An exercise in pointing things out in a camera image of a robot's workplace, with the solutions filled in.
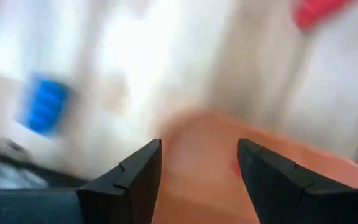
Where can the short red rectangular block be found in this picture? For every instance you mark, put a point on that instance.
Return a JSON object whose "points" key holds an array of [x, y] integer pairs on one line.
{"points": [[315, 12]]}

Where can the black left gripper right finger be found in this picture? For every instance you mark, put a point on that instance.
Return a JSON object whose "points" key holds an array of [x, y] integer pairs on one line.
{"points": [[278, 193]]}

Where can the blue toy brick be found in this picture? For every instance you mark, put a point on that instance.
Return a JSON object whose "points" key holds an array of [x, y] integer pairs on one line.
{"points": [[45, 105]]}

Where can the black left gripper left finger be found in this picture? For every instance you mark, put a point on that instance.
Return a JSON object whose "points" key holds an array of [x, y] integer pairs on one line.
{"points": [[129, 193]]}

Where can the small orange toy brick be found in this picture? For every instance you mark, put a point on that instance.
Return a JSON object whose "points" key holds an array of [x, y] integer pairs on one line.
{"points": [[197, 161]]}

